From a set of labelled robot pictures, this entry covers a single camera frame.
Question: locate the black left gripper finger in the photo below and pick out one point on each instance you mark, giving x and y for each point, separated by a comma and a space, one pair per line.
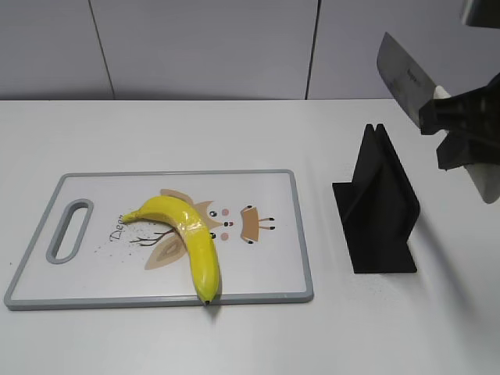
456, 151

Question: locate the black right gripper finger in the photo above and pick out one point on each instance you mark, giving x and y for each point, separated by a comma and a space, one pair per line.
473, 114

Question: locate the cleaver knife with speckled handle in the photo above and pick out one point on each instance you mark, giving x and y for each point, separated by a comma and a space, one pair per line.
411, 87

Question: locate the yellow plastic banana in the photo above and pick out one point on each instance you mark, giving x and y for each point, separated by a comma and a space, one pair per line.
189, 234

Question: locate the black knife stand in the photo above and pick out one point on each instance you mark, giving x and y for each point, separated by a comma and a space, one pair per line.
378, 208

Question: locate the white cutting board grey rim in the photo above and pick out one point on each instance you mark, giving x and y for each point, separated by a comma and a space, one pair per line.
83, 256

